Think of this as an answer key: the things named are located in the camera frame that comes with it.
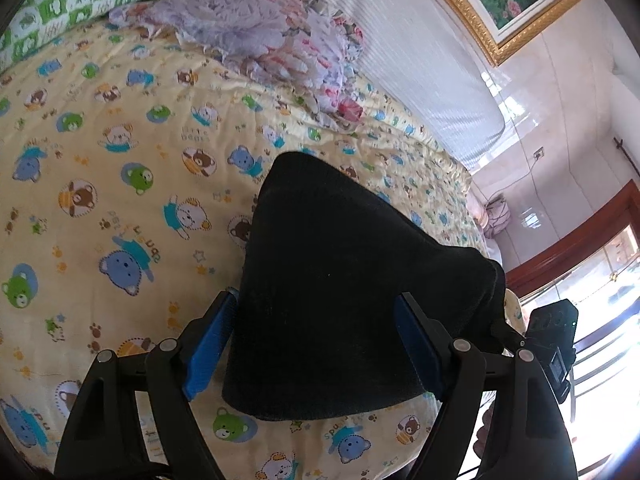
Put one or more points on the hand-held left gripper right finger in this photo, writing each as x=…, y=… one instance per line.
x=417, y=345

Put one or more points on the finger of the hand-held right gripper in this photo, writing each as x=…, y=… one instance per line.
x=510, y=337

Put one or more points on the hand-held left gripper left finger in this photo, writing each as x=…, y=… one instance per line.
x=207, y=355

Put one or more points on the black pants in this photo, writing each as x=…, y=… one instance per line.
x=345, y=290

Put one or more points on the person's right hand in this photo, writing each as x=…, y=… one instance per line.
x=487, y=422

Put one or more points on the metal window railing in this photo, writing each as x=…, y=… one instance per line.
x=605, y=355

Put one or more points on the pink cloth bundle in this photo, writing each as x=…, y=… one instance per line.
x=495, y=217

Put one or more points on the dark curtain rod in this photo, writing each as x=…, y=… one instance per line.
x=627, y=157

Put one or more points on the yellow bear-print bed sheet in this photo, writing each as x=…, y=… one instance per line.
x=125, y=170

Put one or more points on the white striped padded headboard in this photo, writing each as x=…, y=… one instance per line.
x=415, y=55

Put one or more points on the floral ruffled pillow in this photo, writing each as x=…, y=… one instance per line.
x=260, y=35

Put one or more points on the green checkered pillow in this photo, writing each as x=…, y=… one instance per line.
x=75, y=0

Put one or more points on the red wooden window frame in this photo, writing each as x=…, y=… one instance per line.
x=575, y=240

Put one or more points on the white wall socket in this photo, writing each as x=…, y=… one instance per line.
x=538, y=152

